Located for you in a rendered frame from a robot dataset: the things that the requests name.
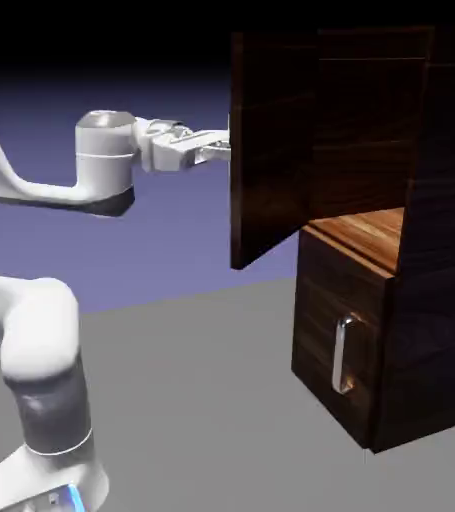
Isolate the dark wood door with handle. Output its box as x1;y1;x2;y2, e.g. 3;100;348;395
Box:
290;226;397;452

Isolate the dark wood cabinet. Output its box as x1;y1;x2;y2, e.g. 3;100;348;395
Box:
290;25;455;455

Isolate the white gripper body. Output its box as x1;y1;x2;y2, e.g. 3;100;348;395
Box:
151;128;231;173

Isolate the curved silver door handle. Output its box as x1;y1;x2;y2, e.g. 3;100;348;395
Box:
331;312;363;396

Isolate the dark wood cabinet door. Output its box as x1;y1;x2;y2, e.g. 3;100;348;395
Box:
229;30;321;271

